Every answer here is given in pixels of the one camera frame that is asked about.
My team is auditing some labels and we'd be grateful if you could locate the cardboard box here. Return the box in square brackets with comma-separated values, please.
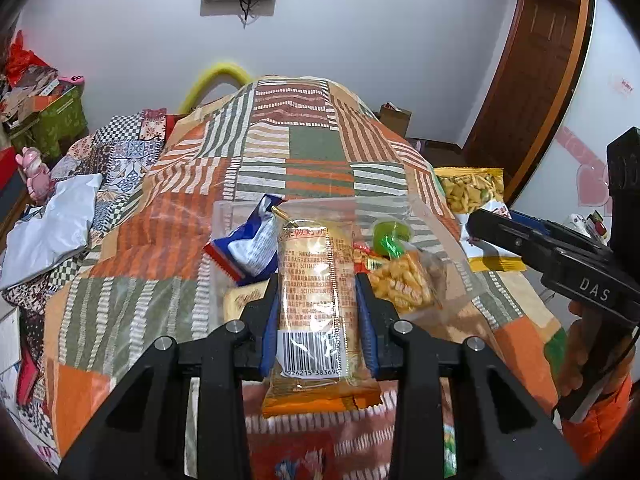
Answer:
[378, 102, 413, 138]

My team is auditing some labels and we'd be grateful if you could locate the blue white snack packet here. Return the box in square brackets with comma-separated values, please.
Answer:
[202, 194, 288, 281]

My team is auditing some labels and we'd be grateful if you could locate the pink plush toy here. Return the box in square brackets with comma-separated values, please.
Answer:
[15, 146, 53, 201]

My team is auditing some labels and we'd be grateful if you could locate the pink heart sticker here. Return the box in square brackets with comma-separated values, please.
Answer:
[555, 127, 613, 211]

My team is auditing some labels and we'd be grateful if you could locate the grey plastic bag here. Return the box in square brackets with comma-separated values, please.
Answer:
[0, 172, 103, 291]

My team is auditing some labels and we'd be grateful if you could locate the red plastic bag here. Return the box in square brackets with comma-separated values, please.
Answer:
[5, 30, 51, 78]

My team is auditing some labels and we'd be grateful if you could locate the yellow bag of pea snacks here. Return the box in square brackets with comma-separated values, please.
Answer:
[434, 166, 528, 273]

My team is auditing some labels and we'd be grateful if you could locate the pale yellow biscuit packet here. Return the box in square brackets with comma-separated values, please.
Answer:
[222, 280, 271, 321]

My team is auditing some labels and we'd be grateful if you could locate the brown wooden door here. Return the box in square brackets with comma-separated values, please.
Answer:
[462, 0, 598, 206]

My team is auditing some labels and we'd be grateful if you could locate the red candy wrapper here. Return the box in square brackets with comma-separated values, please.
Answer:
[352, 242, 386, 276]

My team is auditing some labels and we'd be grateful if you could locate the yellow hoop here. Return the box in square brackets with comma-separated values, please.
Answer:
[177, 61, 251, 116]

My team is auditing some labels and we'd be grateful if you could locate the peach cartoon printed blanket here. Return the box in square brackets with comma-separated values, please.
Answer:
[185, 260, 571, 480]

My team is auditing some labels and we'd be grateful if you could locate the clear plastic container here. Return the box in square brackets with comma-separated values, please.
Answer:
[209, 195, 496, 343]

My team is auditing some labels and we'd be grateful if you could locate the person's right hand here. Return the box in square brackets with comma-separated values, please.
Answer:
[557, 300, 591, 401]

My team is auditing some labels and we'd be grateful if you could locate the red flat box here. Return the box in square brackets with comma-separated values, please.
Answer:
[0, 147, 16, 186]

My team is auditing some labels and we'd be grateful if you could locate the green patterned box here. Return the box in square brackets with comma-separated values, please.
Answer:
[10, 85, 88, 158]

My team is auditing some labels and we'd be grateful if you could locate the checkered patchwork quilt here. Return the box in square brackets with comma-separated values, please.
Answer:
[0, 107, 171, 461]

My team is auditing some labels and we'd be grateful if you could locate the orange barcode snack packet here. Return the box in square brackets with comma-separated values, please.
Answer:
[261, 217, 383, 418]

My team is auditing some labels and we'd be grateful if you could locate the clear packet of orange snacks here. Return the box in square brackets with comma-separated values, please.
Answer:
[367, 240, 448, 316]

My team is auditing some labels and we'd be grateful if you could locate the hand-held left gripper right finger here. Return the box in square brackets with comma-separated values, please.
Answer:
[352, 272, 583, 480]

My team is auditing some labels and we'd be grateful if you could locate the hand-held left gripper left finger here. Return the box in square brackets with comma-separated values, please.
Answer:
[57, 272, 281, 480]

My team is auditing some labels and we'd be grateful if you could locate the striped patchwork blanket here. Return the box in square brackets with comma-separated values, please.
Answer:
[42, 76, 566, 461]

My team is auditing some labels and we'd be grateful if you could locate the green jelly cup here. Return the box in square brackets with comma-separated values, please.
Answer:
[372, 219, 413, 256]

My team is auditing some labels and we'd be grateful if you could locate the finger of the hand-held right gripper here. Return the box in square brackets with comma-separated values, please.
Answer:
[466, 207, 608, 276]
[510, 210, 608, 251]

